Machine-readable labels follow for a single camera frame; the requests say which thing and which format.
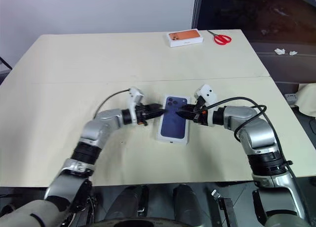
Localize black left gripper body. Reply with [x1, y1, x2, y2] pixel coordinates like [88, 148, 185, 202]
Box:
[134, 103, 152, 127]

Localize dark rounded shape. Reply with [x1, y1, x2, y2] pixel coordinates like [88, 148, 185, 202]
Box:
[105, 184, 150, 225]
[172, 183, 207, 227]

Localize black bracket silver clip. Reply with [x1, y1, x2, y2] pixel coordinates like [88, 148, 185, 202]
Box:
[210, 188, 239, 227]

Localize white box orange phone print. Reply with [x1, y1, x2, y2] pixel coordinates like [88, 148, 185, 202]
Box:
[165, 29, 204, 49]

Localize grey partition post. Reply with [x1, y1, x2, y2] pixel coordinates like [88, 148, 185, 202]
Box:
[191, 0, 203, 31]

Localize red handled scissors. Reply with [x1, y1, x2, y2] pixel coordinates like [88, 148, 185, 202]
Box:
[206, 29, 233, 46]

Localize white lid blue phone print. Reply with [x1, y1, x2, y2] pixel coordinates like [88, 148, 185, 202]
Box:
[156, 94, 193, 146]

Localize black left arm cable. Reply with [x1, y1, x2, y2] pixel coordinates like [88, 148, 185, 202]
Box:
[93, 88, 132, 120]

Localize black angled bar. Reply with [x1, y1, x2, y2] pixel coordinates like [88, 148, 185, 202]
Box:
[0, 56, 13, 71]

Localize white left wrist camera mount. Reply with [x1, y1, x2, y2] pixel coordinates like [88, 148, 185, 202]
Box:
[126, 86, 145, 112]

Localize cream cloth bundle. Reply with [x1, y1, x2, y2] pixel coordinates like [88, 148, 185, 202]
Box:
[293, 82, 316, 118]

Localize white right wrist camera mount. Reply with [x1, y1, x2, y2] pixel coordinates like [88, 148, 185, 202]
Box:
[193, 83, 218, 106]

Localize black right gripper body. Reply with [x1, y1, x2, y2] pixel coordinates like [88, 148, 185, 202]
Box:
[190, 101, 208, 126]

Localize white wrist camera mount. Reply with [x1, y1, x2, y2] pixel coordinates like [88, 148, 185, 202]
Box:
[193, 83, 218, 106]
[126, 86, 145, 112]

